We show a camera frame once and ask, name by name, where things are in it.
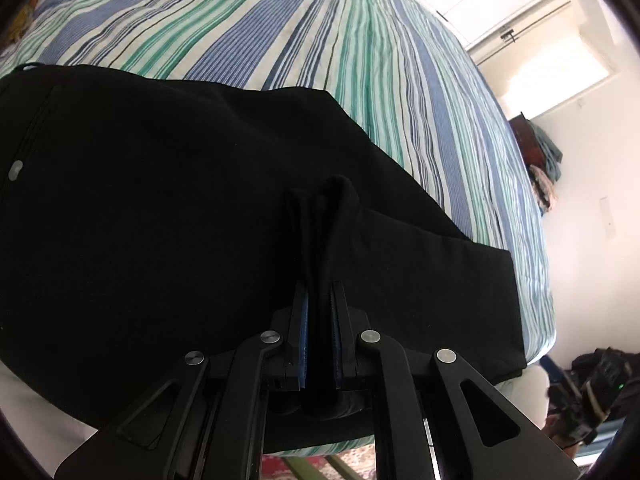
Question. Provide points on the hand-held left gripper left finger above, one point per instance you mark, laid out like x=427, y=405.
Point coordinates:
x=302, y=340

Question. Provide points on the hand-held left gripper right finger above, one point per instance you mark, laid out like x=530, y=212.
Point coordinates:
x=337, y=340

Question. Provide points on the black pants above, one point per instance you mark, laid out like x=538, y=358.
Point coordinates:
x=150, y=210

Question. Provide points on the white door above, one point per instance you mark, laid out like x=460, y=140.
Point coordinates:
x=540, y=30

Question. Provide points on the yellow floral blanket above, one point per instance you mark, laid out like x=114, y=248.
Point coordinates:
x=25, y=17

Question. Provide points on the dark wooden dresser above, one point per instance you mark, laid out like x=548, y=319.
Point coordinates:
x=525, y=135

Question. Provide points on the grey blue garment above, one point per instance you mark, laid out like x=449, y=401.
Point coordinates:
x=547, y=152

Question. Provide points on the red patterned rug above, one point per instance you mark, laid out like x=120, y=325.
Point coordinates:
x=360, y=462

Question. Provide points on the pink garment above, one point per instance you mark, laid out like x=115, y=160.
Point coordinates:
x=545, y=187

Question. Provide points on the white bed base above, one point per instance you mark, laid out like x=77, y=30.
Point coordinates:
x=30, y=410

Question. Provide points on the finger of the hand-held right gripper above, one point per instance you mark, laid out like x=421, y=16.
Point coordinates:
x=553, y=371

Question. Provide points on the striped bed cover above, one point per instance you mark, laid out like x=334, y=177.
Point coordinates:
x=300, y=35

